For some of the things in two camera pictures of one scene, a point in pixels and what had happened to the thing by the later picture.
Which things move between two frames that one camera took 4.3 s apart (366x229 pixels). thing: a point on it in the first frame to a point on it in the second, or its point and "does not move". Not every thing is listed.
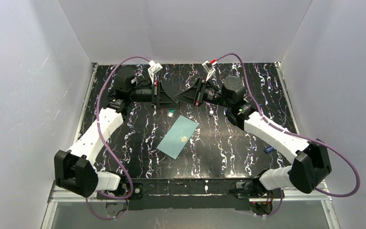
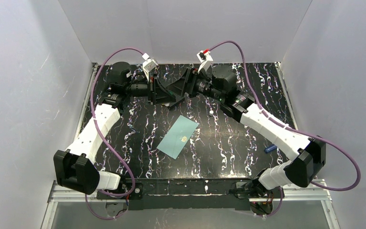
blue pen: [269, 149] does not move
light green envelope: [176, 139] does not move
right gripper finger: [190, 94] to [178, 87]
